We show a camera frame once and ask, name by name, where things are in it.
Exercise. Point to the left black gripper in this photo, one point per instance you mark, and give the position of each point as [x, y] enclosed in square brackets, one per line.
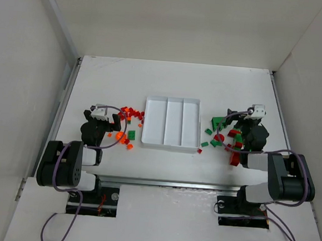
[101, 120]

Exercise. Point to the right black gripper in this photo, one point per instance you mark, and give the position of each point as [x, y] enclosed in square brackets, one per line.
[242, 121]

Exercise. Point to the large green lego assembly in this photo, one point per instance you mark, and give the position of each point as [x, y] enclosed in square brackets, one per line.
[219, 122]

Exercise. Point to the red green lego tower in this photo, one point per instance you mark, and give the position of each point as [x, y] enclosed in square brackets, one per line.
[236, 145]

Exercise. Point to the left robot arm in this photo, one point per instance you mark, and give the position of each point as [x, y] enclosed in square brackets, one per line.
[61, 164]

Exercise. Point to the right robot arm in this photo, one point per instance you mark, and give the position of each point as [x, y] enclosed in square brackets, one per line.
[289, 181]

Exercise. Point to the red semicircle lego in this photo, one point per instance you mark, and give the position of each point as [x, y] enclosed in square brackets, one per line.
[219, 137]

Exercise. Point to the orange dome lego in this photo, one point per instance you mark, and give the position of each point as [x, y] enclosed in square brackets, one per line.
[121, 137]

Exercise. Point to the red lego pile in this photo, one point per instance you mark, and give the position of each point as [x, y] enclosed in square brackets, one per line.
[133, 113]

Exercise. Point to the green sloped lego piece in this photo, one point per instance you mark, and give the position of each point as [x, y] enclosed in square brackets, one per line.
[215, 143]

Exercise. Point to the green square lego plate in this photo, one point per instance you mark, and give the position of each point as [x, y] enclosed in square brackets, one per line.
[131, 135]

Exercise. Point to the small green lego brick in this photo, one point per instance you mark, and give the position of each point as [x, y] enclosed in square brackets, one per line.
[204, 144]

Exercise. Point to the white three-compartment tray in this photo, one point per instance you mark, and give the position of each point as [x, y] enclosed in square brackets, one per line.
[172, 124]

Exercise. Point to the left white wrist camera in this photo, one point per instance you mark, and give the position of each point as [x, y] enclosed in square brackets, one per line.
[99, 112]

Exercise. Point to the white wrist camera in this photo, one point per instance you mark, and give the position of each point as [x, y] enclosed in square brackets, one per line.
[257, 111]
[99, 112]

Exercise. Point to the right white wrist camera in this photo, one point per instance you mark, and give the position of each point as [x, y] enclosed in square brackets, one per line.
[257, 111]

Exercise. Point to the aluminium rail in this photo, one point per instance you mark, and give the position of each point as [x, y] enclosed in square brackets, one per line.
[167, 184]

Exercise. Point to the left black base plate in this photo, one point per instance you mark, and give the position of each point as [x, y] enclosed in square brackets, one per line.
[98, 199]

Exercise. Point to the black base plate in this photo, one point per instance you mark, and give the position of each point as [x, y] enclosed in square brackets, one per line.
[98, 199]
[235, 213]

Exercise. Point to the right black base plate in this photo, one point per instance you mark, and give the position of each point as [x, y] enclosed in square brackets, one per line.
[235, 213]

